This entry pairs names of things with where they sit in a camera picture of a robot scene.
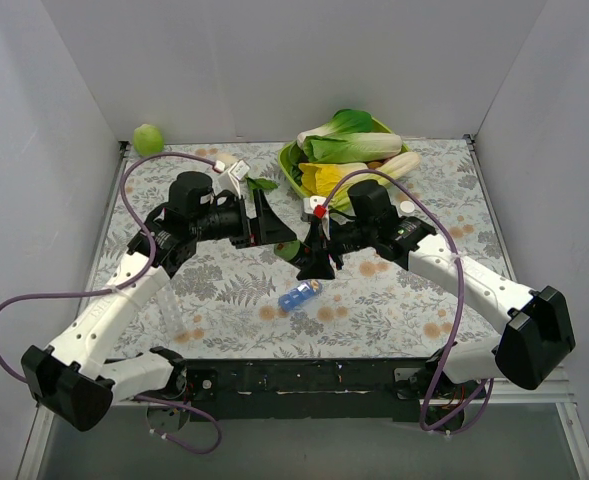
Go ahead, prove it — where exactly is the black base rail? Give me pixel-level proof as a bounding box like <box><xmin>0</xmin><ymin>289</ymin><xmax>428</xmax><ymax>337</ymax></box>
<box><xmin>128</xmin><ymin>357</ymin><xmax>475</xmax><ymax>421</ymax></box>

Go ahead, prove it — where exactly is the green round cabbage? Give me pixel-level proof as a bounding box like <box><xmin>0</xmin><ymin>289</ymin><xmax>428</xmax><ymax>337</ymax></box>
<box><xmin>132</xmin><ymin>124</ymin><xmax>165</xmax><ymax>157</ymax></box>

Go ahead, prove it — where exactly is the yellow napa cabbage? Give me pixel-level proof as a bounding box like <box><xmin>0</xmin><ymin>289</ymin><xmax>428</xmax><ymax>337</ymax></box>
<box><xmin>299</xmin><ymin>163</ymin><xmax>367</xmax><ymax>197</ymax></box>

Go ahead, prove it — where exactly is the white radish with leaves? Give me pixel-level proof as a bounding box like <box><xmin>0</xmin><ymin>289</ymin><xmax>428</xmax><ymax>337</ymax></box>
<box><xmin>216</xmin><ymin>153</ymin><xmax>278</xmax><ymax>191</ymax></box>

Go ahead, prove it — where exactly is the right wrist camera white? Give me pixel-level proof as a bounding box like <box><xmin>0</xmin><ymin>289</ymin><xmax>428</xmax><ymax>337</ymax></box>
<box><xmin>301</xmin><ymin>195</ymin><xmax>329</xmax><ymax>222</ymax></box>

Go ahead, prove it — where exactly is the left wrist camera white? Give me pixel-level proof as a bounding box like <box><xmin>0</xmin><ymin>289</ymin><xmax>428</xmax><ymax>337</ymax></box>
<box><xmin>214</xmin><ymin>156</ymin><xmax>250</xmax><ymax>197</ymax></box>

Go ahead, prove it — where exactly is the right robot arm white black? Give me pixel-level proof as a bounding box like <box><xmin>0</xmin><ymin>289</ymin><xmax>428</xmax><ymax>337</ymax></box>
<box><xmin>292</xmin><ymin>180</ymin><xmax>576</xmax><ymax>398</ymax></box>

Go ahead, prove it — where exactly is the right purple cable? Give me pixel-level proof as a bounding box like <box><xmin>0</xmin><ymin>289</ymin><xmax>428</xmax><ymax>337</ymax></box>
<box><xmin>322</xmin><ymin>168</ymin><xmax>495</xmax><ymax>434</ymax></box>

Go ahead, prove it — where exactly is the white pill bottle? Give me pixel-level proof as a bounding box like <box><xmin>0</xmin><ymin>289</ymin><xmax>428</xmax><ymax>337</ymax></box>
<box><xmin>399</xmin><ymin>200</ymin><xmax>416</xmax><ymax>216</ymax></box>

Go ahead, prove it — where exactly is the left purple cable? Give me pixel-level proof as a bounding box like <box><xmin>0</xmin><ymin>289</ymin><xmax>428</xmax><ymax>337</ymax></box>
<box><xmin>0</xmin><ymin>152</ymin><xmax>225</xmax><ymax>455</ymax></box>

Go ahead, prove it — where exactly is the purple cable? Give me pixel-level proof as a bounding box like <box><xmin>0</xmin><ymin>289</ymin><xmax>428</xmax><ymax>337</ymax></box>
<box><xmin>0</xmin><ymin>152</ymin><xmax>225</xmax><ymax>455</ymax></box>
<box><xmin>322</xmin><ymin>168</ymin><xmax>495</xmax><ymax>434</ymax></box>

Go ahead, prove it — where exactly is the green pill bottle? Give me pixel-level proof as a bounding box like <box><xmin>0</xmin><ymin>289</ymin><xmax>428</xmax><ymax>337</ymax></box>
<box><xmin>273</xmin><ymin>240</ymin><xmax>311</xmax><ymax>269</ymax></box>

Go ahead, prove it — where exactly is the green celery stalk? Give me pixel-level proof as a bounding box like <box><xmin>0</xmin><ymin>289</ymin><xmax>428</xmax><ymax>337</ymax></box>
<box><xmin>329</xmin><ymin>151</ymin><xmax>421</xmax><ymax>211</ymax></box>

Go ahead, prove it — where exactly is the blue weekly pill organizer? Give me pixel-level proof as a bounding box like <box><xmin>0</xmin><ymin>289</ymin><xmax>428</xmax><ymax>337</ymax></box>
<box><xmin>278</xmin><ymin>280</ymin><xmax>323</xmax><ymax>313</ymax></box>

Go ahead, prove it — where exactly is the green bok choy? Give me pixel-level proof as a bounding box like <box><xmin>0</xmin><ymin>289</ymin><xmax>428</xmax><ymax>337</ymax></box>
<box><xmin>296</xmin><ymin>109</ymin><xmax>403</xmax><ymax>164</ymax></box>

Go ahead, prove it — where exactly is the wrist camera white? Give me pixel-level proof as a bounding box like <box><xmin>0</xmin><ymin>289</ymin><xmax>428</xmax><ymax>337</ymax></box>
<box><xmin>214</xmin><ymin>156</ymin><xmax>250</xmax><ymax>197</ymax></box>
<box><xmin>301</xmin><ymin>195</ymin><xmax>329</xmax><ymax>222</ymax></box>

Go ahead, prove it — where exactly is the clear plastic pill strip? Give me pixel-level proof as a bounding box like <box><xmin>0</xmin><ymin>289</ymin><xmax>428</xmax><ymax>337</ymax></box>
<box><xmin>156</xmin><ymin>285</ymin><xmax>186</xmax><ymax>341</ymax></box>

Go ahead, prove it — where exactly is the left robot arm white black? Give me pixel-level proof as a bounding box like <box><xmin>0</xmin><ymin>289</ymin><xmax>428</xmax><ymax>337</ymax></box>
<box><xmin>21</xmin><ymin>171</ymin><xmax>296</xmax><ymax>432</ymax></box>

